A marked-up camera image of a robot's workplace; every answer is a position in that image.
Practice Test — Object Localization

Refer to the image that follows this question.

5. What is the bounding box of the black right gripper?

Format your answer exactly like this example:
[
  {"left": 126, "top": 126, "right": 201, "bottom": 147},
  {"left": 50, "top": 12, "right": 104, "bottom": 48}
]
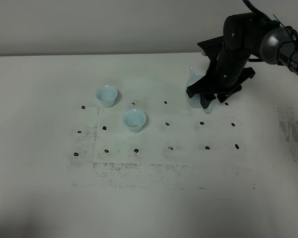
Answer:
[{"left": 186, "top": 43, "right": 255, "bottom": 109}]

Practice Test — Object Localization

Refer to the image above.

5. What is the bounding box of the light blue porcelain teapot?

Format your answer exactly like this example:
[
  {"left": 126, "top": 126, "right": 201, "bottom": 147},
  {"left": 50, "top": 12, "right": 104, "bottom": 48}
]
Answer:
[{"left": 185, "top": 65, "right": 214, "bottom": 114}]

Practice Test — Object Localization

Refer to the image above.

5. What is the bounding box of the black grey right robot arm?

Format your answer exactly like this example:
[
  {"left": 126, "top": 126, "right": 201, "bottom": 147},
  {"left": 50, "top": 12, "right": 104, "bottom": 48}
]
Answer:
[{"left": 186, "top": 0, "right": 298, "bottom": 110}]

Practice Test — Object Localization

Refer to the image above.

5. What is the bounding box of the near blue porcelain teacup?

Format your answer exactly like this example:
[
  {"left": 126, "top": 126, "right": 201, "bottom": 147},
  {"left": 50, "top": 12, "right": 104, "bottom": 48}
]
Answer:
[{"left": 123, "top": 109, "right": 147, "bottom": 132}]

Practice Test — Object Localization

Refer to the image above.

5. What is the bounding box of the blue porcelain teacup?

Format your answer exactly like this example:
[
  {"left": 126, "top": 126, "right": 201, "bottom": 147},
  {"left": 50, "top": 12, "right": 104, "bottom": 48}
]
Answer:
[
  {"left": 96, "top": 85, "right": 118, "bottom": 107},
  {"left": 123, "top": 109, "right": 147, "bottom": 132}
]

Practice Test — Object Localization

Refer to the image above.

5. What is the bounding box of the far blue porcelain teacup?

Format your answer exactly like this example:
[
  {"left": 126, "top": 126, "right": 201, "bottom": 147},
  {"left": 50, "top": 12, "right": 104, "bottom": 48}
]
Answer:
[{"left": 96, "top": 85, "right": 118, "bottom": 107}]

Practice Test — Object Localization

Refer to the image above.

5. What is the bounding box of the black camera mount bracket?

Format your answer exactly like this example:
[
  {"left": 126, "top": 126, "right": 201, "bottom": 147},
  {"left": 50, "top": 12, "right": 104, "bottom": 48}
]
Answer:
[{"left": 197, "top": 36, "right": 224, "bottom": 60}]

